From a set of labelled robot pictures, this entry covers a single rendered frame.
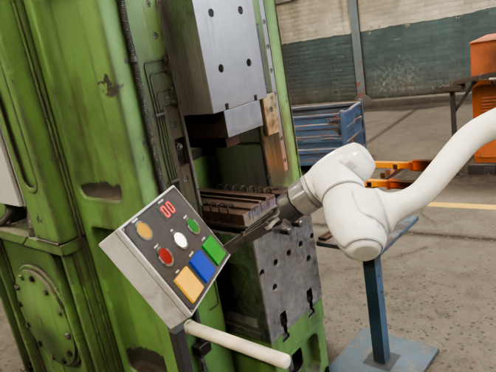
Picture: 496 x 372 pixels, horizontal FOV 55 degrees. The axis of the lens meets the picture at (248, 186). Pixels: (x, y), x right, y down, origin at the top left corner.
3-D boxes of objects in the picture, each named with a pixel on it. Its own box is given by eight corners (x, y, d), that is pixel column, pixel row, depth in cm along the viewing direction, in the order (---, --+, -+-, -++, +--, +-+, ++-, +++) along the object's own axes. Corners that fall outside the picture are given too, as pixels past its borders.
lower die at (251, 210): (277, 212, 191) (274, 192, 188) (246, 231, 176) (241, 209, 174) (204, 204, 218) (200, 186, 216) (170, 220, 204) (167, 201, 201)
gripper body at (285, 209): (303, 220, 116) (274, 239, 119) (308, 207, 123) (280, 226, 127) (284, 195, 115) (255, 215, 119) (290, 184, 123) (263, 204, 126)
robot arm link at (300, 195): (328, 197, 122) (309, 209, 124) (306, 170, 121) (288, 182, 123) (324, 210, 113) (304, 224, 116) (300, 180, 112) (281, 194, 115)
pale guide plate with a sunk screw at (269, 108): (280, 131, 209) (274, 91, 205) (269, 136, 203) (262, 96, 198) (277, 131, 211) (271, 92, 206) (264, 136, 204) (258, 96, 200)
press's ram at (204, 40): (280, 93, 188) (264, -16, 177) (213, 114, 160) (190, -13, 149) (205, 100, 215) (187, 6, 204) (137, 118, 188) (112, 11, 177)
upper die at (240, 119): (263, 125, 181) (259, 100, 178) (228, 138, 167) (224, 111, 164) (187, 127, 208) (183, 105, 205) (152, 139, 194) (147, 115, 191)
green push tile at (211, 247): (226, 253, 145) (210, 234, 144) (218, 265, 138) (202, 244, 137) (222, 256, 146) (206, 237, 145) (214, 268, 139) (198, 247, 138)
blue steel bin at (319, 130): (369, 154, 604) (364, 98, 584) (350, 174, 539) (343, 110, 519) (284, 158, 665) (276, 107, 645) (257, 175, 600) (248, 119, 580)
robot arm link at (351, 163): (297, 164, 118) (309, 201, 108) (350, 126, 112) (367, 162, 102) (322, 185, 124) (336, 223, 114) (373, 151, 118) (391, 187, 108)
